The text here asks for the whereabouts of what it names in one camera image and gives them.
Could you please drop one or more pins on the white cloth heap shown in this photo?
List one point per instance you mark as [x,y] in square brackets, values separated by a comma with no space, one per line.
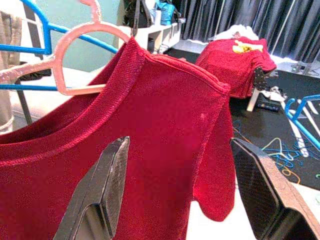
[240,31]

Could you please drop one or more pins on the red knit garment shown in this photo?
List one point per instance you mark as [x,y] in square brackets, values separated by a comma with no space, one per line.
[150,125]

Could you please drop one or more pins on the red draped cloth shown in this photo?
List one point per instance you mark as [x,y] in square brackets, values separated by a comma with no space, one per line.
[225,65]

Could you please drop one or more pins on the white shelf unit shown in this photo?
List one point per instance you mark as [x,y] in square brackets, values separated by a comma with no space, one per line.
[162,32]

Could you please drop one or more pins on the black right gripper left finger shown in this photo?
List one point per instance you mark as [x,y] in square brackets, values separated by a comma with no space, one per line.
[100,200]

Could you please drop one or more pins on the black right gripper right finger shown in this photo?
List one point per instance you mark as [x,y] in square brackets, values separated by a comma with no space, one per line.
[270,205]

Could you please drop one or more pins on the light blue bag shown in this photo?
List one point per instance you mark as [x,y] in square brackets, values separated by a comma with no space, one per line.
[166,12]

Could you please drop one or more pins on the black floor mat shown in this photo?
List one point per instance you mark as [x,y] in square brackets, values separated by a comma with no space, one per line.
[250,125]

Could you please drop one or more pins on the pink plastic hanger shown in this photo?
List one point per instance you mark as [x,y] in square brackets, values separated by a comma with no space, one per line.
[58,72]

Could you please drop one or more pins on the dark grey curtain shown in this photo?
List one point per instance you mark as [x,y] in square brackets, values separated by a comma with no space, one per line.
[275,25]

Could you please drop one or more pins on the blue plastic hanger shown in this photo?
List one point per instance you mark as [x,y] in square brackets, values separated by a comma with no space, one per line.
[47,40]
[291,112]

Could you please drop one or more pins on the yellow cloth piece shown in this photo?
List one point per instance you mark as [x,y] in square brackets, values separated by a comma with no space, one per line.
[246,47]

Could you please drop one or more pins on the black bag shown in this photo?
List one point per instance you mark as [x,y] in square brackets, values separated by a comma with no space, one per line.
[145,15]

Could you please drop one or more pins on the grey printed garment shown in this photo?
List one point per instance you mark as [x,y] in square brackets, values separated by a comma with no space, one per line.
[7,62]

